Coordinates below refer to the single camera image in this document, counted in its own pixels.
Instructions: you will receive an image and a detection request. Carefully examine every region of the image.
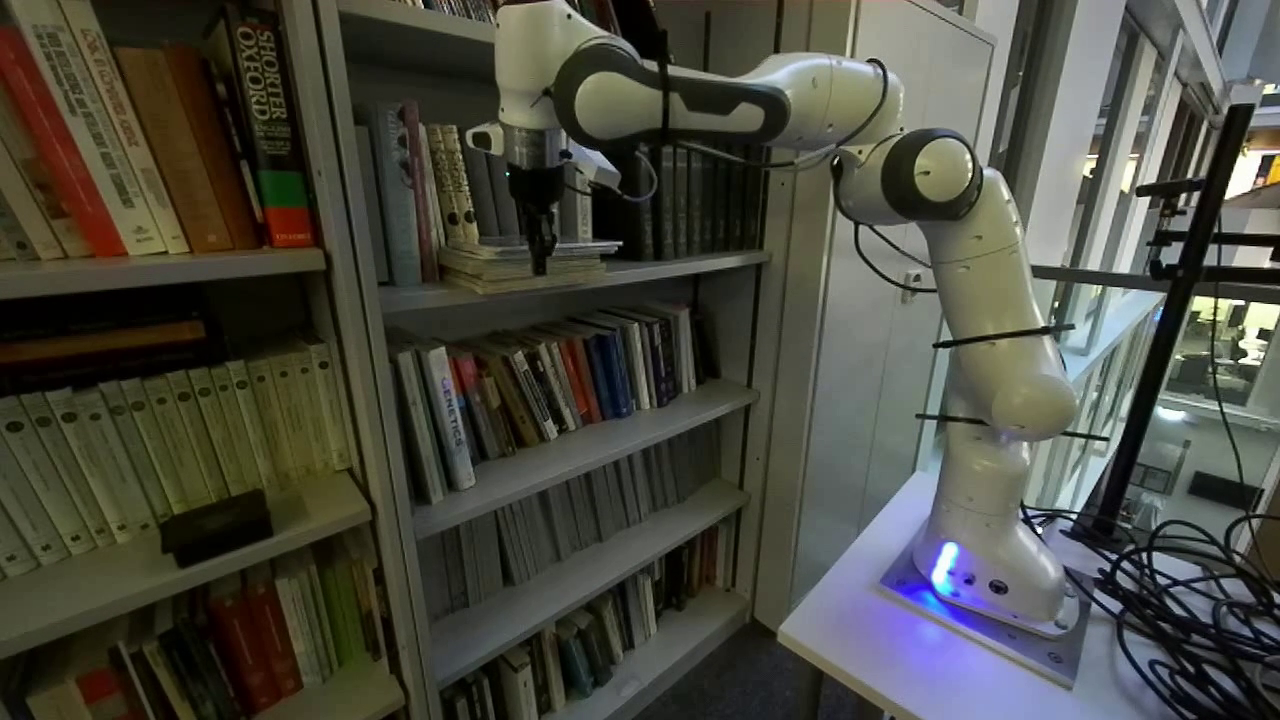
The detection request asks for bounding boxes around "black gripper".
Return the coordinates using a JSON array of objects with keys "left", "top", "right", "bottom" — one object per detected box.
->
[{"left": 504, "top": 158, "right": 569, "bottom": 278}]

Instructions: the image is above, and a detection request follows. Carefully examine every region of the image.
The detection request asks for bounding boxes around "pale grey paperback book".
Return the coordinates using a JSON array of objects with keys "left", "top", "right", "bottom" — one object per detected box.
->
[{"left": 470, "top": 237, "right": 628, "bottom": 265}]

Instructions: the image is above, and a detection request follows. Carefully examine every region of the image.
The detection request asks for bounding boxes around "light grey spine book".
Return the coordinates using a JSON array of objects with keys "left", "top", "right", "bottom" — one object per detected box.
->
[{"left": 557, "top": 174, "right": 597, "bottom": 248}]

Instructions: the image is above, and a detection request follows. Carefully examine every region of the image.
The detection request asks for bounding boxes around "cream patterned spine book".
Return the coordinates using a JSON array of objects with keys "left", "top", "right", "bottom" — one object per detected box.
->
[{"left": 419, "top": 121, "right": 488, "bottom": 270}]

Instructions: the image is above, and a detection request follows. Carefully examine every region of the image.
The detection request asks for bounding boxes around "slim red book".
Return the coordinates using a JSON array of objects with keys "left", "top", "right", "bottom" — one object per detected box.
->
[{"left": 557, "top": 334, "right": 608, "bottom": 433}]

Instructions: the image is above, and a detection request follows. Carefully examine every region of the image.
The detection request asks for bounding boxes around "slim blue book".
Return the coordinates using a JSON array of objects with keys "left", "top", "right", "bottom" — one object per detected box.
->
[{"left": 586, "top": 331, "right": 631, "bottom": 421}]

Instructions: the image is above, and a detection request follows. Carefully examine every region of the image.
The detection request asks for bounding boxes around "tall blue-grey book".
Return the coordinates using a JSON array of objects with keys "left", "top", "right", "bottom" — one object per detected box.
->
[{"left": 368, "top": 104, "right": 428, "bottom": 287}]

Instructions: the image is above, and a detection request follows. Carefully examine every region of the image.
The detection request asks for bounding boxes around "white book dark lettering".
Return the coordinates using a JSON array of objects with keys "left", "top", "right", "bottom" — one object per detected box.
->
[{"left": 417, "top": 344, "right": 481, "bottom": 497}]

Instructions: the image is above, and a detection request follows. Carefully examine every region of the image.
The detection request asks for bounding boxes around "grey metal bookshelf unit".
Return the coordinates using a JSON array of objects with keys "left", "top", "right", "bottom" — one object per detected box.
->
[
  {"left": 0, "top": 0, "right": 413, "bottom": 720},
  {"left": 312, "top": 0, "right": 786, "bottom": 720}
]

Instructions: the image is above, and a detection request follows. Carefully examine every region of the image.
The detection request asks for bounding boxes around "slim grey book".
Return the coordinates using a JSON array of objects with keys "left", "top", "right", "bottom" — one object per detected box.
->
[{"left": 389, "top": 349, "right": 452, "bottom": 510}]

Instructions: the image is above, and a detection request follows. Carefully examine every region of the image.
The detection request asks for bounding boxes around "black book red green base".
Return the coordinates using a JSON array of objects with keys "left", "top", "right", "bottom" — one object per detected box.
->
[{"left": 211, "top": 5, "right": 321, "bottom": 254}]

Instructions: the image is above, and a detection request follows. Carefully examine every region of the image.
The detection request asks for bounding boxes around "brown hardcover book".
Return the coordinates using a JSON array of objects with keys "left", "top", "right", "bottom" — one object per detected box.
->
[{"left": 111, "top": 44, "right": 259, "bottom": 254}]

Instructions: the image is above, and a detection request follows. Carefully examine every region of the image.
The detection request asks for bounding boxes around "small black box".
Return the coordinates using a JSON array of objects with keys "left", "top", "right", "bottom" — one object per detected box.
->
[{"left": 158, "top": 486, "right": 280, "bottom": 573}]

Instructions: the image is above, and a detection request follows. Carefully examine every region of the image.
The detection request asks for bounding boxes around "cream paperback book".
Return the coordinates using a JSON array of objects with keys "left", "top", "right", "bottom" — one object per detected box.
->
[
  {"left": 0, "top": 395, "right": 73, "bottom": 573},
  {"left": 95, "top": 374, "right": 176, "bottom": 530}
]

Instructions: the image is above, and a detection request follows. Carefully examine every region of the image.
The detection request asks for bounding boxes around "white book black lettering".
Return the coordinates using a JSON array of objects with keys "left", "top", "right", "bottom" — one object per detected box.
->
[{"left": 6, "top": 0, "right": 193, "bottom": 259}]

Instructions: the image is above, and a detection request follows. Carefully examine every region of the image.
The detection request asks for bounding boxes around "flat-lying brown book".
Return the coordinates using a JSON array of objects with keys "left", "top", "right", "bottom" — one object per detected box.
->
[{"left": 0, "top": 315, "right": 211, "bottom": 374}]

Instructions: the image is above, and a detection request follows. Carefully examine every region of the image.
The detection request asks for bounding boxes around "red hardcover book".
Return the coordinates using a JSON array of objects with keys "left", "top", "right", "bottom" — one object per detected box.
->
[{"left": 0, "top": 24, "right": 132, "bottom": 268}]

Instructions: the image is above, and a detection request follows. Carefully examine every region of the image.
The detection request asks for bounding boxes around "dark red book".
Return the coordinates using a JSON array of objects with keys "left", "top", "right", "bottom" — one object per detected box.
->
[{"left": 205, "top": 576, "right": 306, "bottom": 711}]

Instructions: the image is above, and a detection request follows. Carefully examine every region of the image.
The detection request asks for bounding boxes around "black metal stand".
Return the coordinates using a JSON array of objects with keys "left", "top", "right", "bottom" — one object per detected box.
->
[{"left": 1072, "top": 91, "right": 1280, "bottom": 542}]

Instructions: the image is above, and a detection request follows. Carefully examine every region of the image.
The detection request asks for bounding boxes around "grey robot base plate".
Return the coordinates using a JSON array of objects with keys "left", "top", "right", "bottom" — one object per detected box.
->
[{"left": 877, "top": 530, "right": 1095, "bottom": 690}]

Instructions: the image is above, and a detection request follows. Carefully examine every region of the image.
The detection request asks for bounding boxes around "black cable bundle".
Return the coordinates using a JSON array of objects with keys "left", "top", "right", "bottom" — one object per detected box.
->
[{"left": 1015, "top": 493, "right": 1280, "bottom": 720}]

